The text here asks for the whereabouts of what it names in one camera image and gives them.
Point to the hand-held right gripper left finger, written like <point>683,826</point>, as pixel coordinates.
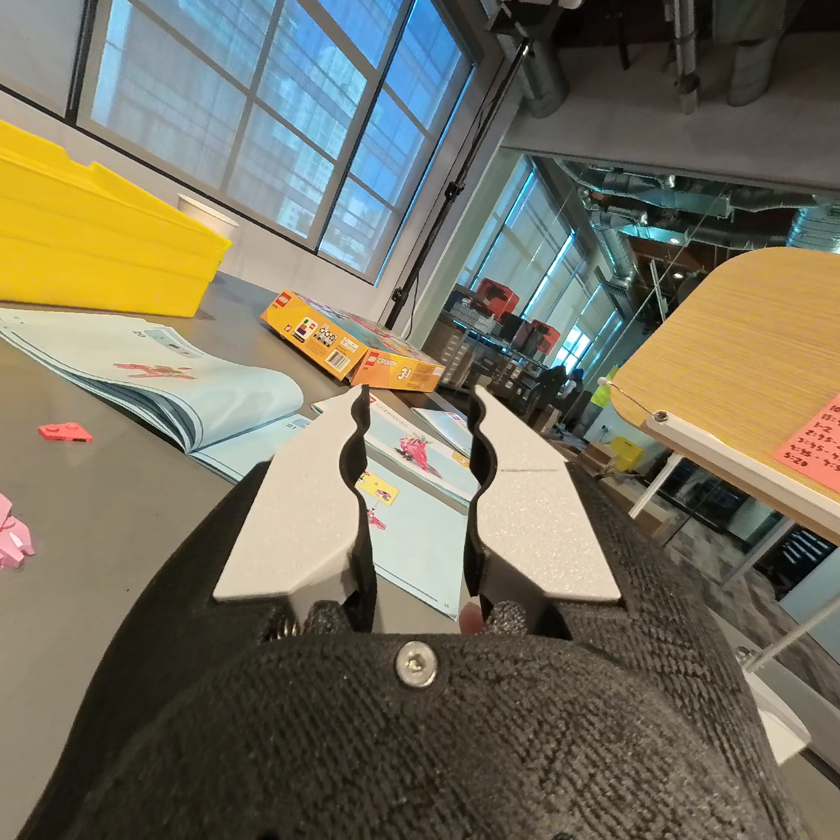
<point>295,525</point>

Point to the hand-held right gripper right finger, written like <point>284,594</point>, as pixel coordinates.
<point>544,525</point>

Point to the pink toy brick model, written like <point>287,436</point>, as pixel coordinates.
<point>13,538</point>

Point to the yellow plastic bin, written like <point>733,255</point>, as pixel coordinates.
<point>79,262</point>

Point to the grey desk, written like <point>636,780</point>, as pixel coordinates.
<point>98,623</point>

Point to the person's right hand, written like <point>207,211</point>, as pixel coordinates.
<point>471,620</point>

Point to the yellow storage box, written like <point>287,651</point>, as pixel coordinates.
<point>628,453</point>

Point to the thin light blue instruction booklet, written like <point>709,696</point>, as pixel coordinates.
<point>420,453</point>
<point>439,423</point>

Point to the thick light blue instruction booklet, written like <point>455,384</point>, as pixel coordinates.
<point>229,394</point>

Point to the grey drawer cabinet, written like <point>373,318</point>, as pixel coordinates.
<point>472,354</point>

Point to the red 3D printer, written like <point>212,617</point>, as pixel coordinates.
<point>541,334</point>
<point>495,295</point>

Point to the orange toy box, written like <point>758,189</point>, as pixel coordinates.
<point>315,334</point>

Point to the red wedge plate brick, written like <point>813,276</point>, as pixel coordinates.
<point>65,432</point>

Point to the wooden board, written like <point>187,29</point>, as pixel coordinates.
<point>735,341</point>

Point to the tall bright window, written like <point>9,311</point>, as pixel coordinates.
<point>525,249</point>

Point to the pink sticky note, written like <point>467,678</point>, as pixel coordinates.
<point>814,446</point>

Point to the white paper cup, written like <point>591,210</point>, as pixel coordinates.
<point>210,216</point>

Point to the black tripod stand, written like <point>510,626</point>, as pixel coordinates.
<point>453,190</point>

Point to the large dark-framed window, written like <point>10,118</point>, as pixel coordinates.
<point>197,98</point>

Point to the silver ventilation duct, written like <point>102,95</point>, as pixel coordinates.
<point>544,79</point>
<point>617,249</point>

